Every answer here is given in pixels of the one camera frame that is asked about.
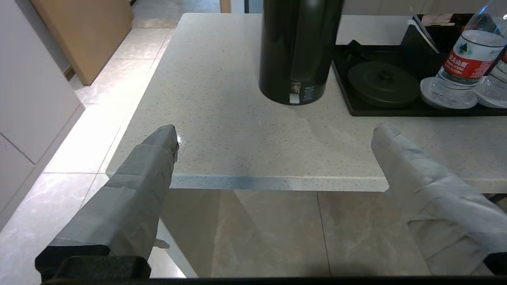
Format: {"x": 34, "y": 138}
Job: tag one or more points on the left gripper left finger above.
{"x": 130, "y": 190}

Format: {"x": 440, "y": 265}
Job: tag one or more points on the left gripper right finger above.
{"x": 439, "y": 194}

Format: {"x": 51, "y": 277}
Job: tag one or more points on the black tray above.
{"x": 380, "y": 107}

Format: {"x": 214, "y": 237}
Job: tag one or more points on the round black kettle base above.
{"x": 382, "y": 84}

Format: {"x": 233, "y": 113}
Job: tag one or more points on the black electric kettle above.
{"x": 297, "y": 47}

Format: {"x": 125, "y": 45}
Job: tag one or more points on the clear plastic water bottle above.
{"x": 497, "y": 83}

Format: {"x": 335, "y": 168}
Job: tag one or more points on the red label water bottle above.
{"x": 467, "y": 55}

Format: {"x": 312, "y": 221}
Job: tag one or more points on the white cabinet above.
{"x": 27, "y": 87}

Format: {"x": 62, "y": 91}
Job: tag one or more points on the black sachet holder box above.
{"x": 427, "y": 43}

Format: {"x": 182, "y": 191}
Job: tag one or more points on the wooden cabinet panel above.
{"x": 85, "y": 29}

